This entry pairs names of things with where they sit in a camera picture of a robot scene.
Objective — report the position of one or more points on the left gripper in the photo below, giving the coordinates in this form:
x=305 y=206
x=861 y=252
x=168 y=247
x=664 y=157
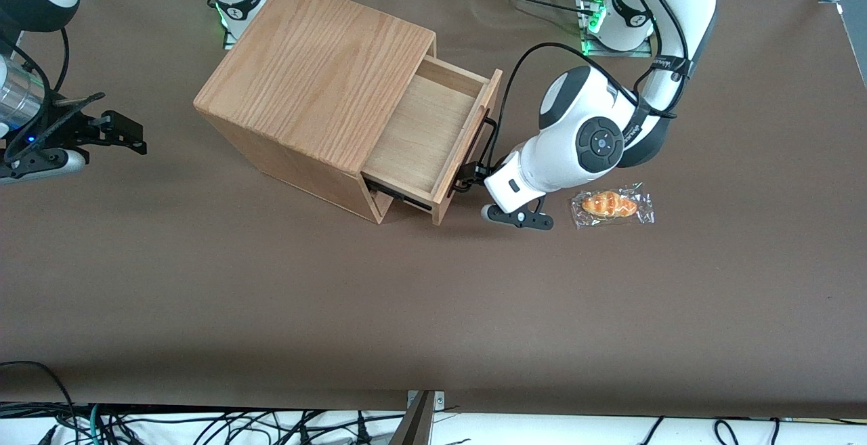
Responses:
x=475 y=173

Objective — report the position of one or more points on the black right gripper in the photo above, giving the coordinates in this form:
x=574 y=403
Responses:
x=62 y=126

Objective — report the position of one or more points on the wooden drawer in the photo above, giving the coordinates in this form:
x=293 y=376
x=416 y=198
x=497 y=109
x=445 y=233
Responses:
x=420 y=133

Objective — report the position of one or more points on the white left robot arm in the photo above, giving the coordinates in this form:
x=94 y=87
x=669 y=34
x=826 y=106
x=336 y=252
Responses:
x=576 y=154

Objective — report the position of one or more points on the plastic-wrapped croissant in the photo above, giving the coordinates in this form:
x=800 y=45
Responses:
x=609 y=204

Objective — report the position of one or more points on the wooden cabinet box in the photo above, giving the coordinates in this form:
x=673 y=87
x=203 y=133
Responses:
x=311 y=72

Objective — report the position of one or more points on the dark metal strut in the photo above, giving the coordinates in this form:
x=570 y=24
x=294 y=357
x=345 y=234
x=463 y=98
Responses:
x=413 y=428

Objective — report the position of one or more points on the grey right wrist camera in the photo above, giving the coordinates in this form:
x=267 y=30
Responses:
x=47 y=164

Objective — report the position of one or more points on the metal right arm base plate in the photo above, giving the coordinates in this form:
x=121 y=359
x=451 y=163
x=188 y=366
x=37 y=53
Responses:
x=228 y=37

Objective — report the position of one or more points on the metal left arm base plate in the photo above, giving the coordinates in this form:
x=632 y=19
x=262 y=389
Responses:
x=609 y=51

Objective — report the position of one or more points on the silver metal edge bracket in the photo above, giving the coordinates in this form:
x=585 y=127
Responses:
x=439 y=401

